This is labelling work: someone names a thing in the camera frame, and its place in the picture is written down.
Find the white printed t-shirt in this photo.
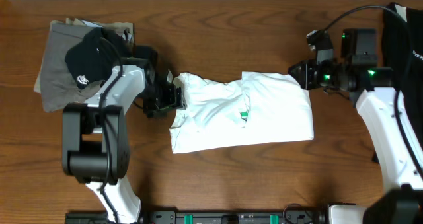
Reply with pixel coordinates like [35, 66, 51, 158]
[169, 71, 315, 154]

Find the black t-shirt on right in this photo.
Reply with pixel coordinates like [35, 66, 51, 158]
[371, 1, 423, 164]

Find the beige folded garment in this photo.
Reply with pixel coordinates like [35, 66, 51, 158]
[33, 17, 135, 94]

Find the grey folded garment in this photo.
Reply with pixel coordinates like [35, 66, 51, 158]
[38, 24, 109, 112]

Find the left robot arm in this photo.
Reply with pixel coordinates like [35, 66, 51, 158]
[62, 58, 184, 223]

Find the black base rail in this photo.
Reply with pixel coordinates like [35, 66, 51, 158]
[64, 209, 331, 224]

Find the black folded garment with logo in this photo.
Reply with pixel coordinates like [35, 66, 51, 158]
[65, 28, 132, 89]

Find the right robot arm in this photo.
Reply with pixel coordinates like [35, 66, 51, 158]
[288, 59, 422, 223]

